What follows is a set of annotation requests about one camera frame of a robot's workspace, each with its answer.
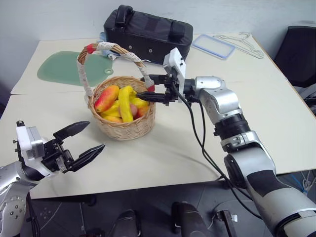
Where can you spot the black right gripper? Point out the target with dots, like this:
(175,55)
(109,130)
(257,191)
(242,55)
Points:
(172,95)

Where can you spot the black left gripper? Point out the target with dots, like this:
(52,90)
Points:
(55,155)

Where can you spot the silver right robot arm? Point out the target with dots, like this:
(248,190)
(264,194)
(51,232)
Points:
(222,98)

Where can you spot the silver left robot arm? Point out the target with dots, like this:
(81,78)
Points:
(11,187)

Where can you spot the small red fruit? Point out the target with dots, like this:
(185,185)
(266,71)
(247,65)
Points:
(142,112)

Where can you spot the pink peach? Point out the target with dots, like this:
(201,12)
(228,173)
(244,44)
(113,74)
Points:
(133,109)

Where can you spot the yellow banana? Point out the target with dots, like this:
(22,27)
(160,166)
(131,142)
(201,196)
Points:
(124,103)

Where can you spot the orange yellow fruit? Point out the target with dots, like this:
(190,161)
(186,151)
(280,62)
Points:
(114,119)

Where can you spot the yellow ridged star fruit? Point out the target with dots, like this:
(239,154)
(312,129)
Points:
(112,109)

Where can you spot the red and yellow mango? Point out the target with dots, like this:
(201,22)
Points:
(106,97)

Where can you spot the black fabric carry bag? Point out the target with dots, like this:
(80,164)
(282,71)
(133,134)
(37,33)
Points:
(148,32)

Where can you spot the clear lid with blue rim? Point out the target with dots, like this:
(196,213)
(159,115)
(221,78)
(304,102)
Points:
(213,47)

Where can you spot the light blue cloth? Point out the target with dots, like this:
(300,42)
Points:
(103,37)

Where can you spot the green cutting board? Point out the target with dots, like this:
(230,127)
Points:
(61,67)

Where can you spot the dark rounded shape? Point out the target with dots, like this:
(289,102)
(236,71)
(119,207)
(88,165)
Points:
(127,224)
(190,219)

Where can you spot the black office chair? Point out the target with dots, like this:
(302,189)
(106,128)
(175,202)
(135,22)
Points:
(296,54)

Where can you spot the black flat bar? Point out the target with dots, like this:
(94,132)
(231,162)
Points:
(228,222)

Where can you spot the grey and black equipment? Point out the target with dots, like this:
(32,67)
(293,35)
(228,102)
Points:
(309,98)

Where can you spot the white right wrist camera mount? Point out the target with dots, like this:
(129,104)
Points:
(176,61)

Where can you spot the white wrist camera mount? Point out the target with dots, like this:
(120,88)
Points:
(176,61)
(24,138)

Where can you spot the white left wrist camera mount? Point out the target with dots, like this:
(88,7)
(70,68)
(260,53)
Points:
(24,138)

